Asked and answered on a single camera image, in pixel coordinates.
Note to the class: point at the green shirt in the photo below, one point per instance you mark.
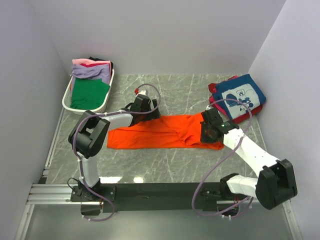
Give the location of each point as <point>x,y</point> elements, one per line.
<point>88,94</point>

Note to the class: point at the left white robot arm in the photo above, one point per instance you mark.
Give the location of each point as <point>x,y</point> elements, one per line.
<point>88,136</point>

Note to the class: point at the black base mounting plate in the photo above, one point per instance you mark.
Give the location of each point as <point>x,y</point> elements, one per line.
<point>166,196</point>

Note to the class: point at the magenta shirt in basket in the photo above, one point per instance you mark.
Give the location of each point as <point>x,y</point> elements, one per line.
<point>90,65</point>

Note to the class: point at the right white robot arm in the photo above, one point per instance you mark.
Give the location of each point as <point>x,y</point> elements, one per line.
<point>275,182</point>

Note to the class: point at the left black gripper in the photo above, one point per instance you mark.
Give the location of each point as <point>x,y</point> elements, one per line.
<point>155,115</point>

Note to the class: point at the white perforated basket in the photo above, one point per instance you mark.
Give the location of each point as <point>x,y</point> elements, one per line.
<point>67,99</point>

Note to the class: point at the pink folded shirt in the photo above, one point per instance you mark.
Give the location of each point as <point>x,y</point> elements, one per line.
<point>220,105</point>

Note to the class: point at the lavender shirt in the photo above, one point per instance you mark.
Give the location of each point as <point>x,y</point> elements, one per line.
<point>99,72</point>

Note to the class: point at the light pink shirt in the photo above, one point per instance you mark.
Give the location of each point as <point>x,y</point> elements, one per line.
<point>80,61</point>

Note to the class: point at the orange t shirt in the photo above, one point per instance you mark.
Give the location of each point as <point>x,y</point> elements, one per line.
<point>166,132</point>

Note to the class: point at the blue cartoon print shirt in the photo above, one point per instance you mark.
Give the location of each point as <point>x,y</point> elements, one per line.
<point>239,95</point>

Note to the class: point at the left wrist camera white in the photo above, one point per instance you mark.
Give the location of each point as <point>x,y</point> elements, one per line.
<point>137,92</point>

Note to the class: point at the aluminium rail frame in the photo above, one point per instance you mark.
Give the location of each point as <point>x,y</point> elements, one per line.
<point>49,214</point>

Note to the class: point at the black garment in basket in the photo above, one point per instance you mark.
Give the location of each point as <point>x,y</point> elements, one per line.
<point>98,59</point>

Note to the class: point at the red folded shirt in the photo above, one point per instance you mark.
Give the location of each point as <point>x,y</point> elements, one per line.
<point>212,89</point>

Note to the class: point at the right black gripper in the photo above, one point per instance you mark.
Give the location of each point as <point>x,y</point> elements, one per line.
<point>203,138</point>

